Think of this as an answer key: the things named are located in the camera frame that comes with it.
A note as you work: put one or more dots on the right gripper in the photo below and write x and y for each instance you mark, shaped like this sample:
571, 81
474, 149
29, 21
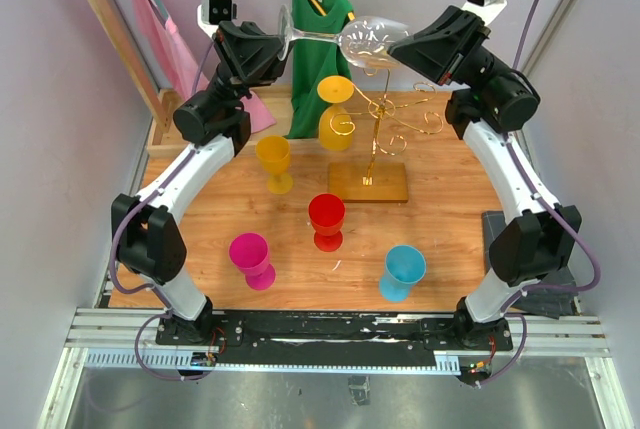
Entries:
442, 50

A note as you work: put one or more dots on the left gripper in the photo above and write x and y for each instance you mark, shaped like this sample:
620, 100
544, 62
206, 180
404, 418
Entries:
249, 56

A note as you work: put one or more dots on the clear wine glass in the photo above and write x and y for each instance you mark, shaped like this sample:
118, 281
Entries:
364, 42

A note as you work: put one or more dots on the yellow goblet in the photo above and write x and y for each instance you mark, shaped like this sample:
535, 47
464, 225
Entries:
274, 155
335, 130

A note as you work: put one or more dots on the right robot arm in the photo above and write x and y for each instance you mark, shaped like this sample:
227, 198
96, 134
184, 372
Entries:
493, 101

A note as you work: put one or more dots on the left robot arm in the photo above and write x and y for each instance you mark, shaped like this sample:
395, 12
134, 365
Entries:
213, 121

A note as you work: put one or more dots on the wooden rack base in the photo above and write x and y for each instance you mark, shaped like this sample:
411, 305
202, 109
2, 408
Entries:
387, 182

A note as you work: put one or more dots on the green tank top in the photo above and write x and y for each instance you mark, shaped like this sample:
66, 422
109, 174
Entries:
312, 61

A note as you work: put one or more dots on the pink cloth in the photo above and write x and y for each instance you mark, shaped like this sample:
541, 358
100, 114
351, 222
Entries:
174, 57

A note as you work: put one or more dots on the wooden clothes stand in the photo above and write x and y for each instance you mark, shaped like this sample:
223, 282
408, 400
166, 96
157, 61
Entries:
162, 141

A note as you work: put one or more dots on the red goblet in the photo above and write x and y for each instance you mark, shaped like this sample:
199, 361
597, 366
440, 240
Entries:
327, 212

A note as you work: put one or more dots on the magenta goblet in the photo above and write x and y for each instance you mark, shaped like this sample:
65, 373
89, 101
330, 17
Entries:
249, 252

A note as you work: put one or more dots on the blue goblet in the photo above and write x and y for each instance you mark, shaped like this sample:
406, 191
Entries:
404, 267

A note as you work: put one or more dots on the dark grey checked cloth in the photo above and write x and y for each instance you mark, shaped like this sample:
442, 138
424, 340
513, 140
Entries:
542, 302

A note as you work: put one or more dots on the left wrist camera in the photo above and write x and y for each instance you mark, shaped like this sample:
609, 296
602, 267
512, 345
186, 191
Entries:
212, 12

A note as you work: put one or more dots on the gold wire glass rack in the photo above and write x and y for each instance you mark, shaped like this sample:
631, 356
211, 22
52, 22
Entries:
384, 108

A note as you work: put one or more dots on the black mounting rail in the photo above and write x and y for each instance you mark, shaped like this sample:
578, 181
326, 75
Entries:
330, 340

